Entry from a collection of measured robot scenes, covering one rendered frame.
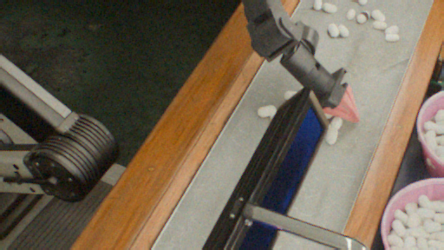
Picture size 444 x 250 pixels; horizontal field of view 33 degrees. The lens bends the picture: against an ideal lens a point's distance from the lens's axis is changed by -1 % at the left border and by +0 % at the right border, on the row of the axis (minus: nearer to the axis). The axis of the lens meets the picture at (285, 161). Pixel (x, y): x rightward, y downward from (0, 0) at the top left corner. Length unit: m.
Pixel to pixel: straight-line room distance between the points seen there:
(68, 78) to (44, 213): 1.09
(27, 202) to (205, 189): 0.49
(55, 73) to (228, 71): 1.27
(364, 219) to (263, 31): 0.40
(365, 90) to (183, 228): 0.53
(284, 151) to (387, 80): 0.72
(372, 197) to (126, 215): 0.45
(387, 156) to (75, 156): 0.59
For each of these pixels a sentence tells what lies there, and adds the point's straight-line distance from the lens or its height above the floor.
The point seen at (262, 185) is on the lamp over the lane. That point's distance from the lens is 0.93.
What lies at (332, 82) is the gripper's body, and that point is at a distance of 1.49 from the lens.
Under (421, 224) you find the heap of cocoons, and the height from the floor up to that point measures 0.72.
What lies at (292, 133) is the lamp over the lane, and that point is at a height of 1.11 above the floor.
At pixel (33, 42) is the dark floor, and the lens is 2.93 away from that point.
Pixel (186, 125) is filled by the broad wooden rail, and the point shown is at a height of 0.76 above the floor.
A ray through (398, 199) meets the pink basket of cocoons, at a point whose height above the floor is 0.76.
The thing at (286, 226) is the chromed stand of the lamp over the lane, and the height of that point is 1.12.
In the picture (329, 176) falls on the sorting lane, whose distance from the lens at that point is 1.44.
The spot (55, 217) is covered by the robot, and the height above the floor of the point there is 0.48.
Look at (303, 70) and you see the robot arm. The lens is 1.46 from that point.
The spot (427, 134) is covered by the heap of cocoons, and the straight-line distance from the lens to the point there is 1.56.
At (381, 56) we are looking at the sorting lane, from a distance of 1.72.
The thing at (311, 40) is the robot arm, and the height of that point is 0.88.
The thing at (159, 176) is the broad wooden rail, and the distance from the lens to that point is 1.39.
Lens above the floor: 1.82
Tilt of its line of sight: 48 degrees down
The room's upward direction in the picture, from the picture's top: 7 degrees clockwise
